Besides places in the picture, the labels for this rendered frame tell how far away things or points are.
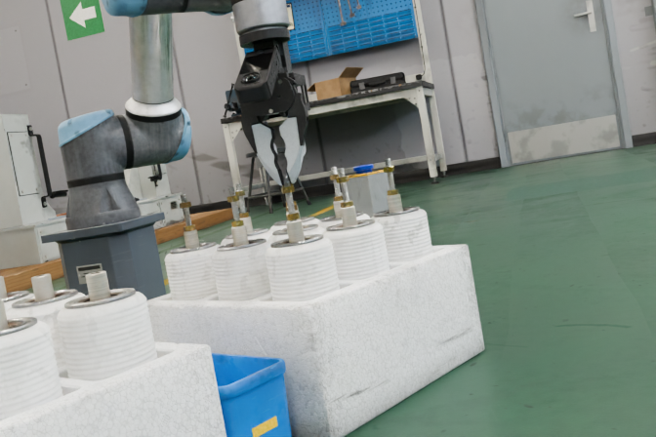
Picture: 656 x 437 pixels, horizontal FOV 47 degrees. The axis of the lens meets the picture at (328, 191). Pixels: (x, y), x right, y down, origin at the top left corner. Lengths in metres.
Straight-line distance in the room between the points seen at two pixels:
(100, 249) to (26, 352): 0.80
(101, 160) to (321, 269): 0.69
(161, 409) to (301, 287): 0.28
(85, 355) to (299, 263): 0.32
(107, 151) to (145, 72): 0.18
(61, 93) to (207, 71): 1.51
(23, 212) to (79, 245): 2.24
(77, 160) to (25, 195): 2.26
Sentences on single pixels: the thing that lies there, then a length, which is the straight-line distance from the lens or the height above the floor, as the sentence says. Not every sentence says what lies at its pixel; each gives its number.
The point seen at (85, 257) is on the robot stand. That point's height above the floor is 0.24.
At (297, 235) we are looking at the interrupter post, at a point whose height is 0.26.
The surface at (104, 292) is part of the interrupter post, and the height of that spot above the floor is 0.26.
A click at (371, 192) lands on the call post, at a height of 0.28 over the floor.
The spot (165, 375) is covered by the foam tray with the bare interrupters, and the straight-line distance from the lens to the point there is 0.83.
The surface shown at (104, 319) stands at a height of 0.24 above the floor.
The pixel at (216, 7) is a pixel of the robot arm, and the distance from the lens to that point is 1.16.
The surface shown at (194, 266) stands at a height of 0.23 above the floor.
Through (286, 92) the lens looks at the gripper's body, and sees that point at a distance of 1.03.
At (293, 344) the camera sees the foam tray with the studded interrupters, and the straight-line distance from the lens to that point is 1.00.
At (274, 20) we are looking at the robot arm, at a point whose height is 0.55.
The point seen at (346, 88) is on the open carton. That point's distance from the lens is 5.99.
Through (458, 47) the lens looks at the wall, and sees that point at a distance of 6.28.
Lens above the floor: 0.37
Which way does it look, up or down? 3 degrees down
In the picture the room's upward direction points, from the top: 10 degrees counter-clockwise
